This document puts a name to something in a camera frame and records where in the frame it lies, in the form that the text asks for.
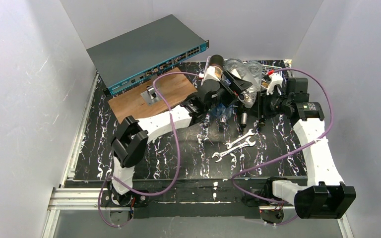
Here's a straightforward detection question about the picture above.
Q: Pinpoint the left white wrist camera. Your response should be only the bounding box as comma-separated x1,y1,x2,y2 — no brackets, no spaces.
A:
199,65,223,85

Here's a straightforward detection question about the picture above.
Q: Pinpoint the purple cable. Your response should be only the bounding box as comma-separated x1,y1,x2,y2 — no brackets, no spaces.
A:
231,67,333,227
97,71,207,229

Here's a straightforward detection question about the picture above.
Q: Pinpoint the small silver wrench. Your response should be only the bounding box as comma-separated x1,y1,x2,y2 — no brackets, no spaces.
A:
225,129,255,149

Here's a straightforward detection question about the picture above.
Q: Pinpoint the silver metal stand bracket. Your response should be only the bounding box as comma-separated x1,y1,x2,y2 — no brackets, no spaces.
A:
140,75,161,106

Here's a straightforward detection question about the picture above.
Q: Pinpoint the wooden board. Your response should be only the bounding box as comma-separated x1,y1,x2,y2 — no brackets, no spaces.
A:
109,68,197,122

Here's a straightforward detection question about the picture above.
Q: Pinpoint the dark wine bottle gold label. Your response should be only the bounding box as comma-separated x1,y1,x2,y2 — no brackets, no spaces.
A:
206,55,224,69

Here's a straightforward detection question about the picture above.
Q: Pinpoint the clear liquor bottle black cap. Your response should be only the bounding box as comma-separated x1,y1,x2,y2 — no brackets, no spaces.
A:
231,65,261,109

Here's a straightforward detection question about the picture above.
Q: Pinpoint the white wire wine rack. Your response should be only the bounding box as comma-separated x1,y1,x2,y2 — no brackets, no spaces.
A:
199,56,291,116

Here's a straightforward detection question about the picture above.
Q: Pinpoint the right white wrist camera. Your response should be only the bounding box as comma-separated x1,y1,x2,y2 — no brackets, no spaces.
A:
264,71,284,95

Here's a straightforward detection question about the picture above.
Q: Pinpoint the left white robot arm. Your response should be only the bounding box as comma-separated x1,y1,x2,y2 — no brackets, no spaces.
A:
108,71,252,201

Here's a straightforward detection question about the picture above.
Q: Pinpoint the clear bottle white cap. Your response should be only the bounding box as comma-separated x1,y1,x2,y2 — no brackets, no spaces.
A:
244,60,263,92

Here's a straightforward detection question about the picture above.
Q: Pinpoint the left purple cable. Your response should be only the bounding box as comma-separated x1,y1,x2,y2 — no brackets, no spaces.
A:
97,71,207,229

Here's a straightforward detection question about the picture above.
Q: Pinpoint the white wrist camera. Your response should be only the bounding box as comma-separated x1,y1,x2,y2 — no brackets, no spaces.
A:
264,71,284,95
199,65,223,85

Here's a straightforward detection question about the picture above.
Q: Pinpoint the black base frame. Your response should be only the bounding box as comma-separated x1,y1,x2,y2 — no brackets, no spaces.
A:
100,179,296,223

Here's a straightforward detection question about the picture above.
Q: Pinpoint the grey network switch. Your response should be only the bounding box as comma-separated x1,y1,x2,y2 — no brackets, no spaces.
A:
87,14,209,96

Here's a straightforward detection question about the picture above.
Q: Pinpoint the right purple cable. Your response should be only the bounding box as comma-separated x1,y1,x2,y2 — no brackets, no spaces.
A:
231,67,333,227

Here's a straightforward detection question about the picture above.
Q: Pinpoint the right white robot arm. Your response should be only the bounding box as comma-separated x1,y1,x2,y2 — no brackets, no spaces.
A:
258,75,356,219

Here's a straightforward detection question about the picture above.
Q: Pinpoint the large silver wrench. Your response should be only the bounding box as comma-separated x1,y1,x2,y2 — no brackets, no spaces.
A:
211,138,256,163

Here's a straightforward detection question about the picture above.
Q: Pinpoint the dark green lower wine bottle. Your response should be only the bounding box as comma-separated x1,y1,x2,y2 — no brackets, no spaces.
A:
240,110,248,129

